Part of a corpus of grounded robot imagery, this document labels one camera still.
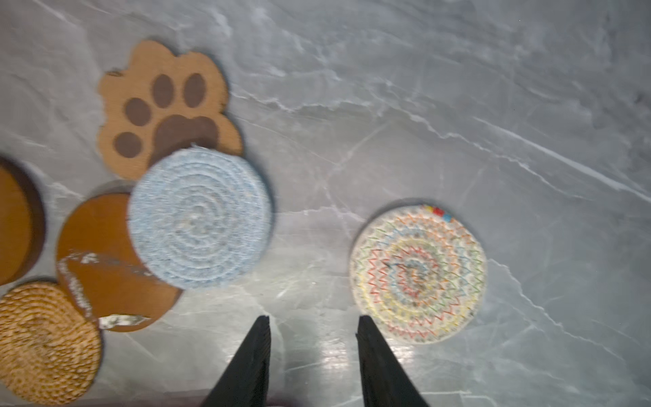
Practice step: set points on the dark brown round coaster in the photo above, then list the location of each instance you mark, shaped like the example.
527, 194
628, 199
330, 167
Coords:
23, 222

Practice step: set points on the multicolour woven round coaster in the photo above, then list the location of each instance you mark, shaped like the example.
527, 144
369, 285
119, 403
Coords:
419, 273

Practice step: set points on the cork paw print coaster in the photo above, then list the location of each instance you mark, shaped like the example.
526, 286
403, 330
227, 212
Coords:
160, 103

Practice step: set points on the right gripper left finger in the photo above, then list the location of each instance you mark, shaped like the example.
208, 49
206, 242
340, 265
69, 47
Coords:
245, 381

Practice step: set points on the light blue woven coaster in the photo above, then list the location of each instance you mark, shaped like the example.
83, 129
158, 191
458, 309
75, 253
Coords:
199, 218

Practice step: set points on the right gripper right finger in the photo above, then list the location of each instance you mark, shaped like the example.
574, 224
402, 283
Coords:
383, 380

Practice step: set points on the glossy brown round coaster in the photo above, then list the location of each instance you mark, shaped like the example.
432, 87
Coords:
100, 272

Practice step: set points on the woven rattan round coaster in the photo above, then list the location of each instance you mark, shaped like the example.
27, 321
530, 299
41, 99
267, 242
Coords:
50, 353

